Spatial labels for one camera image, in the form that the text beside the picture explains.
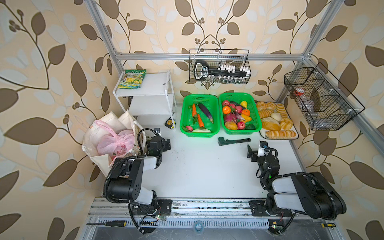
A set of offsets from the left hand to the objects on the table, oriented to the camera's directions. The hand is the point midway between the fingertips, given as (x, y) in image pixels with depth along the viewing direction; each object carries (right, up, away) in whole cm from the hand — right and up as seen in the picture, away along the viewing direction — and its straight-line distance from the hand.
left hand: (160, 138), depth 94 cm
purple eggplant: (+31, +18, +18) cm, 40 cm away
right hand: (+60, -4, -7) cm, 60 cm away
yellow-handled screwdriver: (+86, -38, -25) cm, 97 cm away
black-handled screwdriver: (-16, -37, -25) cm, 47 cm away
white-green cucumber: (+26, +5, +5) cm, 27 cm away
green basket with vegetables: (+26, +15, +20) cm, 36 cm away
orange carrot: (+21, +20, +20) cm, 35 cm away
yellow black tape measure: (+3, +9, +11) cm, 15 cm away
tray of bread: (+79, +11, +9) cm, 80 cm away
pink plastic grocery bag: (-15, -1, -22) cm, 27 cm away
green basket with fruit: (+53, +16, +11) cm, 57 cm away
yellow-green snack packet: (-13, +35, -9) cm, 39 cm away
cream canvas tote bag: (-15, +11, -15) cm, 24 cm away
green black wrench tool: (+40, -3, +3) cm, 41 cm away
